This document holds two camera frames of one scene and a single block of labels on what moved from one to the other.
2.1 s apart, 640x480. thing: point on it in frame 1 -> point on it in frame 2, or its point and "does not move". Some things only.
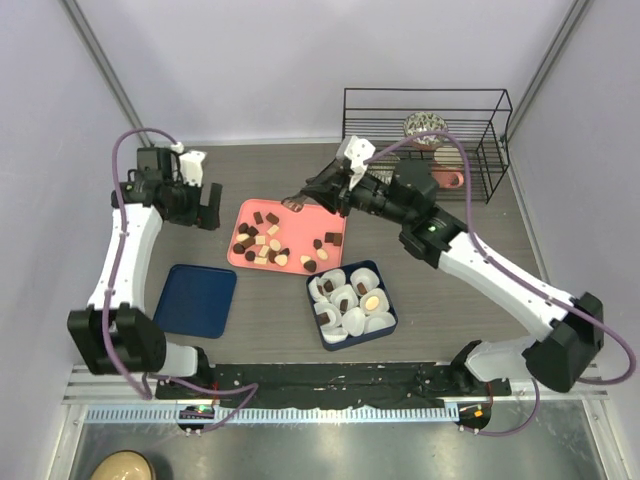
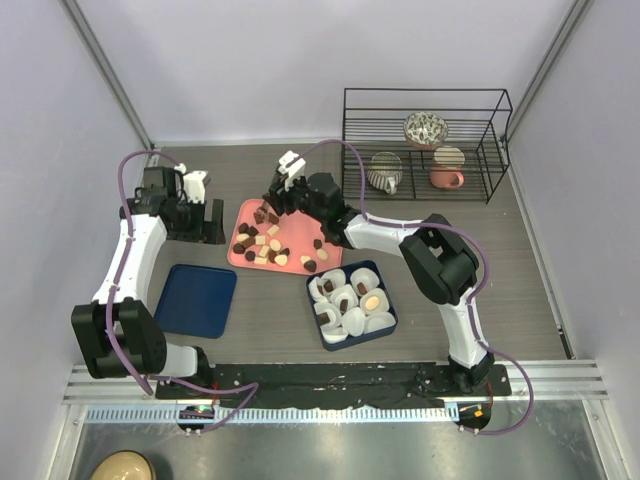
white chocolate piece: x=372 y=303 does not move
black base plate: x=405 y=381 does not move
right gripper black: x=331 y=188 -> x=279 y=199
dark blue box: x=351 y=304 does not move
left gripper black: x=207 y=217 -> x=205 y=231
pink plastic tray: x=268 y=236 does not move
